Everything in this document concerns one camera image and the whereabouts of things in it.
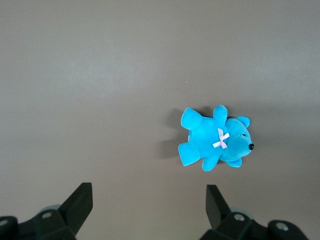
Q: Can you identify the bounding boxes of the blue plush teddy bear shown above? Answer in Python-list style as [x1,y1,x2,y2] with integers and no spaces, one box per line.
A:
[177,104,255,173]

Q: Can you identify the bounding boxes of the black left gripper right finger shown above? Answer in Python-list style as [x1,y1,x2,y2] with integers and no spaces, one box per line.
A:
[199,184,308,240]

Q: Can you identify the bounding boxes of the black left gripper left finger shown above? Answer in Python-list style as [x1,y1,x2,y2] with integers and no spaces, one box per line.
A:
[0,182,94,240]

